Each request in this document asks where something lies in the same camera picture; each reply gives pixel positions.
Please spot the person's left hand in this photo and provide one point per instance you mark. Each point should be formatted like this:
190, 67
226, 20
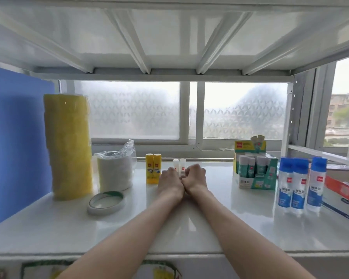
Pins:
170, 184

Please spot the person's right hand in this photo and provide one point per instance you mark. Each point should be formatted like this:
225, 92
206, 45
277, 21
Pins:
196, 179

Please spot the person's left fingers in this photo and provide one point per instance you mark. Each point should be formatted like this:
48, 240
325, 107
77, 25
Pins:
171, 172

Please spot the person's right fingers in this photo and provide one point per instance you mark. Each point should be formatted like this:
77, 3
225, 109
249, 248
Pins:
193, 170

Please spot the person's left forearm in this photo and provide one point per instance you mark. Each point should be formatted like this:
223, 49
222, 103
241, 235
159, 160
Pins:
125, 244

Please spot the person's right forearm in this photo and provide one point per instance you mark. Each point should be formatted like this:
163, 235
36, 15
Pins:
238, 238

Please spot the yellow glue stick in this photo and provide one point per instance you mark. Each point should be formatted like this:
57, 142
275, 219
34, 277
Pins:
157, 168
149, 169

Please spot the teal white glue stick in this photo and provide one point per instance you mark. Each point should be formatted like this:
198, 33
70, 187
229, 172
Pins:
261, 165
243, 167
251, 167

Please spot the white tape rolls in plastic bag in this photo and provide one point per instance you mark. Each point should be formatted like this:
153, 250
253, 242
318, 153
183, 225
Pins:
115, 171

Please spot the frosted glass window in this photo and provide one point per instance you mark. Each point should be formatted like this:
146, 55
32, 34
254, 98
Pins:
163, 110

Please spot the teal glue stick display box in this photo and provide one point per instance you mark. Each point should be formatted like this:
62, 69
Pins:
258, 178

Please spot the blue-capped liquid glue bottle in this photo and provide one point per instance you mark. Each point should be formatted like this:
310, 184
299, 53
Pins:
316, 185
285, 183
299, 185

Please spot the yellow printed shelf label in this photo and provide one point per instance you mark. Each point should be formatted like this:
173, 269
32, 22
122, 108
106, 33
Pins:
46, 268
163, 270

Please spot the wrapped stack of yellow tape rolls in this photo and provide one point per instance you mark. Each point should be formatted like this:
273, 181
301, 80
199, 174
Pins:
68, 146

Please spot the white metal shelf rack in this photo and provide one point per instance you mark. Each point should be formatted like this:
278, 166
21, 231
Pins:
174, 43

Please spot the red and white box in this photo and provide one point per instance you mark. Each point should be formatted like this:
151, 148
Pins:
344, 185

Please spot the white box with blue edge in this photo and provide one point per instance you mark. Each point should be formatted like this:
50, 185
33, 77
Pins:
341, 209

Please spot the blue board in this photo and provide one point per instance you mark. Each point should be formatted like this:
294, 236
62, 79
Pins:
16, 142

